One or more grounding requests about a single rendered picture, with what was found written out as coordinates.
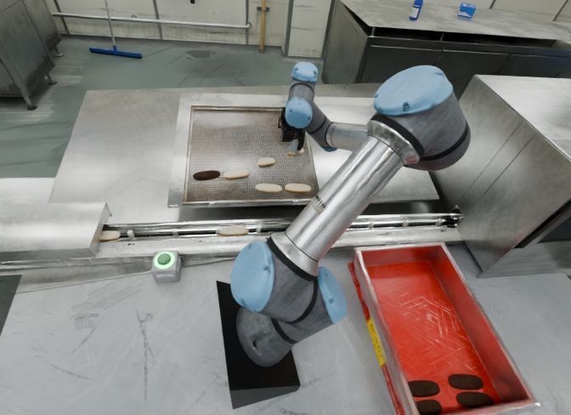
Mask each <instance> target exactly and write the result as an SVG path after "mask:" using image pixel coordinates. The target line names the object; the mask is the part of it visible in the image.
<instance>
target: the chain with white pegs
mask: <svg viewBox="0 0 571 415"><path fill-rule="evenodd" d="M409 223H410V222H409V220H405V221H404V223H403V225H388V226H386V225H382V226H374V222H370V223H369V225H368V226H362V227H361V226H358V227H348V229H364V228H386V227H407V226H429V225H454V223H448V224H442V223H443V220H442V219H439V220H438V221H437V223H436V224H424V225H409ZM260 229H261V228H260V225H257V230H254V231H253V230H249V231H248V232H247V233H255V232H277V231H286V230H260ZM215 231H216V232H210V233H209V232H202V233H187V234H186V233H179V234H178V231H177V229H172V234H164V235H163V234H157V235H134V234H133V231H132V230H128V231H127V234H128V236H119V237H118V238H125V237H147V236H190V235H211V234H220V232H219V227H216V230H215Z"/></svg>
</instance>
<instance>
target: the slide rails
mask: <svg viewBox="0 0 571 415"><path fill-rule="evenodd" d="M439 219H442V220H443V222H455V220H454V218H451V217H444V218H419V219H372V220H354V222H353V223H352V224H351V225H369V223H370V222H374V225H392V224H403V223H404V221H405V220H409V222H410V224H414V223H437V221H438V220H439ZM257 225H260V228H261V229H279V228H288V227H289V226H290V225H291V223H272V224H248V225H199V226H174V227H150V228H126V229H102V231H106V230H109V231H117V232H119V233H120V234H127V231H128V230H132V231H133V234H142V233H165V232H172V229H177V231H178V232H188V231H211V230H216V227H219V230H220V229H222V228H224V227H230V226H243V227H246V228H248V230H255V229H256V228H257ZM437 228H456V226H455V225H429V226H407V227H386V228H364V229H347V230H346V231H345V232H354V231H374V230H415V229H437ZM280 232H284V231H277V232H255V233H246V234H245V235H240V236H269V235H272V234H273V233H280ZM208 237H228V236H224V235H222V234H211V235H190V236H147V237H125V238H117V239H115V240H110V241H101V242H124V241H144V240H166V239H186V238H208Z"/></svg>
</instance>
